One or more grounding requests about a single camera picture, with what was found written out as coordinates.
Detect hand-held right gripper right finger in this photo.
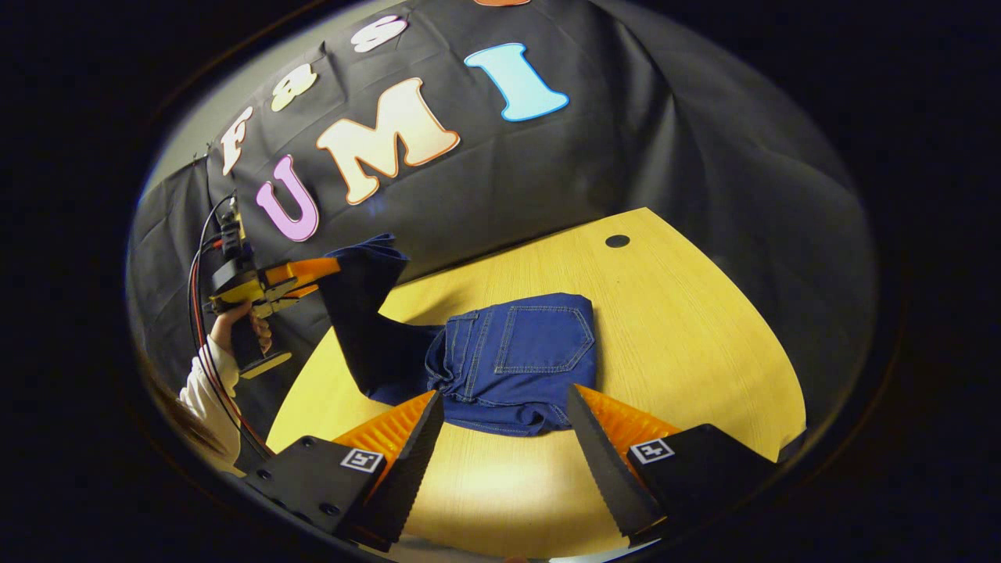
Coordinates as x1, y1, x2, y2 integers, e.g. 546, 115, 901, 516
566, 383, 779, 546

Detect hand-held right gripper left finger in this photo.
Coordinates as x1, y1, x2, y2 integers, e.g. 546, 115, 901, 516
244, 391, 445, 544

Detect blue denim jeans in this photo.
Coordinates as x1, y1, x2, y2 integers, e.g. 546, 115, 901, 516
317, 233, 599, 437

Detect person's dark hair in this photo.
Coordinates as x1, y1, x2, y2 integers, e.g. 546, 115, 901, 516
145, 368, 229, 464

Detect black backdrop cloth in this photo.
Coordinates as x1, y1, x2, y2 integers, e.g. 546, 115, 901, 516
127, 0, 875, 439

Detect red and black cable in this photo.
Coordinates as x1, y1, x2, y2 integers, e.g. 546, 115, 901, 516
188, 195, 274, 461

